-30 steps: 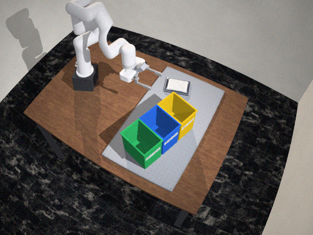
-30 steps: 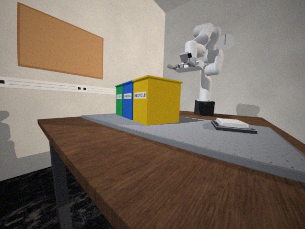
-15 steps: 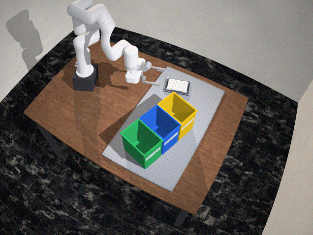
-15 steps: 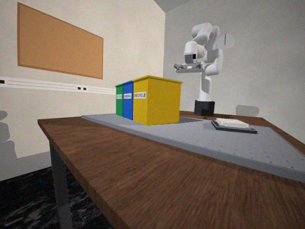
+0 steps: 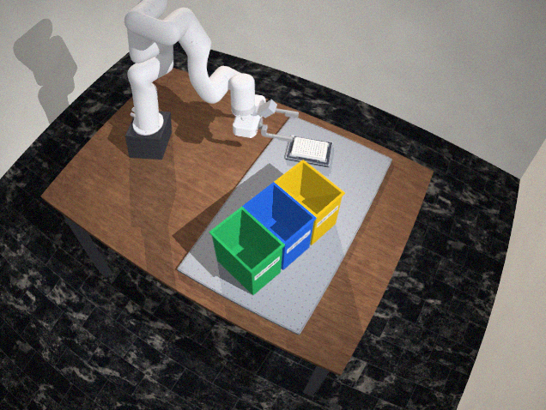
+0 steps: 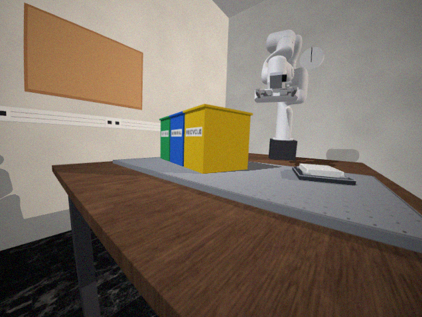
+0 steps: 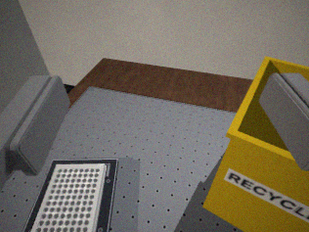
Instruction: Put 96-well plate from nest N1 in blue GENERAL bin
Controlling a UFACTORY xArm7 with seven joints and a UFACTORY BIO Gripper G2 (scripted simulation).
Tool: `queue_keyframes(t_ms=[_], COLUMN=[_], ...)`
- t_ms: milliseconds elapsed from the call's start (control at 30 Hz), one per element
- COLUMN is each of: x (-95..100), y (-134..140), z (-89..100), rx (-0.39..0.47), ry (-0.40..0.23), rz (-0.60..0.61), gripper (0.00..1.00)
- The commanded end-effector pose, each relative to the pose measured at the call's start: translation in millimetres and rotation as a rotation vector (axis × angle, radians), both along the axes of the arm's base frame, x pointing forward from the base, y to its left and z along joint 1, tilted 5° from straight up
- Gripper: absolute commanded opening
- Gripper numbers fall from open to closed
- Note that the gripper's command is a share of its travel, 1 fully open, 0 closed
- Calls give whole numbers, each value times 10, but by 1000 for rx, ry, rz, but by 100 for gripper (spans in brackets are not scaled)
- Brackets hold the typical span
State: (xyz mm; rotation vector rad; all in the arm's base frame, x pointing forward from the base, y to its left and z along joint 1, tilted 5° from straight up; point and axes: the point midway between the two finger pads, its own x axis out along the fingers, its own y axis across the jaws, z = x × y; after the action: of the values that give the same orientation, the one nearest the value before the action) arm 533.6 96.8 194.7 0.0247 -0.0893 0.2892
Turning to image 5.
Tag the green open bin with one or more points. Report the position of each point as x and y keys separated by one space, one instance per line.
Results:
x=252 y=242

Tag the yellow recycling bin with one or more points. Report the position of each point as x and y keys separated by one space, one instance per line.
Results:
x=314 y=192

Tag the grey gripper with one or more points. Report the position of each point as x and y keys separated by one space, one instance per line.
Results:
x=248 y=126

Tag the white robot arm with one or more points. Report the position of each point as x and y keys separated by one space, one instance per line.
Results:
x=180 y=26

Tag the blue bin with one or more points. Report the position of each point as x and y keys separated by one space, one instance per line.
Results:
x=282 y=215

